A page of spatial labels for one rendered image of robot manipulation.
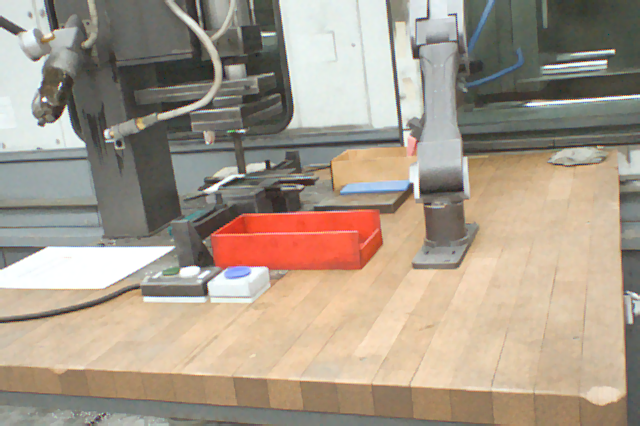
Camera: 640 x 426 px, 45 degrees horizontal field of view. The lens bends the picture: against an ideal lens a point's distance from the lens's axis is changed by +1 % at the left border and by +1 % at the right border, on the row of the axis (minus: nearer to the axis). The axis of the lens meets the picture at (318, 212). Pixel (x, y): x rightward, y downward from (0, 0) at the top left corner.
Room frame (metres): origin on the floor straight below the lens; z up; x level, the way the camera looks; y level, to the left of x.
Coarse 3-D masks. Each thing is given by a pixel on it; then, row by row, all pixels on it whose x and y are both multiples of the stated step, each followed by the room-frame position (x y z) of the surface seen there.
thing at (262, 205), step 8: (248, 200) 1.33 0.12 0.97; (256, 200) 1.33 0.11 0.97; (264, 200) 1.35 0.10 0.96; (272, 200) 1.46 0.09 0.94; (280, 200) 1.45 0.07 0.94; (288, 200) 1.45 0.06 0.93; (296, 200) 1.49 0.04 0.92; (208, 208) 1.36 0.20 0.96; (240, 208) 1.33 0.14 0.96; (248, 208) 1.33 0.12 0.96; (256, 208) 1.32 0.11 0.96; (264, 208) 1.35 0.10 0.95; (272, 208) 1.46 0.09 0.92; (280, 208) 1.45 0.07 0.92; (288, 208) 1.45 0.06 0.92; (296, 208) 1.48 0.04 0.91
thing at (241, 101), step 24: (240, 72) 1.42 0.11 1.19; (144, 96) 1.46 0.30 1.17; (168, 96) 1.44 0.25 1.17; (192, 96) 1.42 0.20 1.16; (216, 96) 1.41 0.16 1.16; (240, 96) 1.38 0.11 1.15; (264, 96) 1.46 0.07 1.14; (192, 120) 1.35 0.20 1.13; (216, 120) 1.34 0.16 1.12; (240, 120) 1.32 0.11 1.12
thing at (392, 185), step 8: (352, 184) 1.56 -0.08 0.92; (360, 184) 1.55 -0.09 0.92; (368, 184) 1.54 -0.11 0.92; (376, 184) 1.53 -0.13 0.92; (384, 184) 1.52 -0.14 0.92; (392, 184) 1.51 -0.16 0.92; (400, 184) 1.50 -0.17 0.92; (408, 184) 1.47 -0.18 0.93; (344, 192) 1.51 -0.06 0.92; (352, 192) 1.50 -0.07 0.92; (360, 192) 1.50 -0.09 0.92
